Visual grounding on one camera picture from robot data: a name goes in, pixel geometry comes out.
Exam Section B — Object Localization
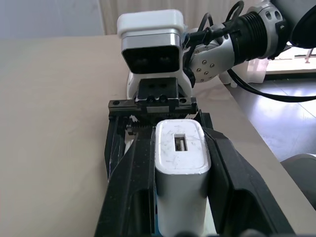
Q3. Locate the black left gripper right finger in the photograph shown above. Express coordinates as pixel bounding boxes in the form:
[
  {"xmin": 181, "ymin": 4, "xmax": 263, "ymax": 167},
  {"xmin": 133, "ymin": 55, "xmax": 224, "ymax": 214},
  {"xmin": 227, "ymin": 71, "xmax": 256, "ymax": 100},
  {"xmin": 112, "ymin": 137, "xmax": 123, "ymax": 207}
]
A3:
[{"xmin": 204, "ymin": 127, "xmax": 296, "ymax": 237}]

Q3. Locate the white USB charger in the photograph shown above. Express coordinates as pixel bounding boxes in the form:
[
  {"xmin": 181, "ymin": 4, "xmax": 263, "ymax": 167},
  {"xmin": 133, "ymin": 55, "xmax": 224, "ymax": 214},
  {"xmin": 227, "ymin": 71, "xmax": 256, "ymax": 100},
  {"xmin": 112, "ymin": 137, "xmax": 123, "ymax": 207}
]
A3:
[{"xmin": 154, "ymin": 119, "xmax": 212, "ymax": 237}]

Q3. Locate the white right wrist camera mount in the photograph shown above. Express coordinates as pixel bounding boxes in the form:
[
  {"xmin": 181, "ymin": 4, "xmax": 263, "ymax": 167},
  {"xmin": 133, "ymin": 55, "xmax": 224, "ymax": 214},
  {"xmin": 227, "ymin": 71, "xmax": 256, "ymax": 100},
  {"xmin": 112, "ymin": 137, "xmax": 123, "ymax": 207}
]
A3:
[{"xmin": 117, "ymin": 9, "xmax": 196, "ymax": 100}]

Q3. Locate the grey rounded robot body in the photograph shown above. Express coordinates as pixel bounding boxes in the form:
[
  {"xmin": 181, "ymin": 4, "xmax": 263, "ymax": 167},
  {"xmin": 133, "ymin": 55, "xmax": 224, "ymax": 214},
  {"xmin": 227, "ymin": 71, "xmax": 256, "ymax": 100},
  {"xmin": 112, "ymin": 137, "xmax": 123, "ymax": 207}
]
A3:
[{"xmin": 280, "ymin": 152, "xmax": 316, "ymax": 237}]

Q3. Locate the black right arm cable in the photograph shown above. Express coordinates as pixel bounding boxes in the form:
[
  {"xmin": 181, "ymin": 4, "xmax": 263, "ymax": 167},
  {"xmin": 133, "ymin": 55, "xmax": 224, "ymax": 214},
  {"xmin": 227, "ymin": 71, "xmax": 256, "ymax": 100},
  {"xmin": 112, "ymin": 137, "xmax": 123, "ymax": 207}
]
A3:
[{"xmin": 191, "ymin": 0, "xmax": 316, "ymax": 103}]

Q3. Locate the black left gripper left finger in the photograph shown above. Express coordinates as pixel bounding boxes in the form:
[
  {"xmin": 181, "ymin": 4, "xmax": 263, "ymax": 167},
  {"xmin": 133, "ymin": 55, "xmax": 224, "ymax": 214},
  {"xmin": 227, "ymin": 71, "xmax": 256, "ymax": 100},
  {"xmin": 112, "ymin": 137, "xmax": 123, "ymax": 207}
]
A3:
[{"xmin": 95, "ymin": 127, "xmax": 158, "ymax": 237}]

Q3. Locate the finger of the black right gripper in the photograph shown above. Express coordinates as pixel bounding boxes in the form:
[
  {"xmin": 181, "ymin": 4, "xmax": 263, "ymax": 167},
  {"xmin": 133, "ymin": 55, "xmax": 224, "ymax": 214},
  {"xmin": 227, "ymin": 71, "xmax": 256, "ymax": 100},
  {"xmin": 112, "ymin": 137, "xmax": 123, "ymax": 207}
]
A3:
[
  {"xmin": 104, "ymin": 116, "xmax": 135, "ymax": 184},
  {"xmin": 196, "ymin": 112, "xmax": 214, "ymax": 131}
]

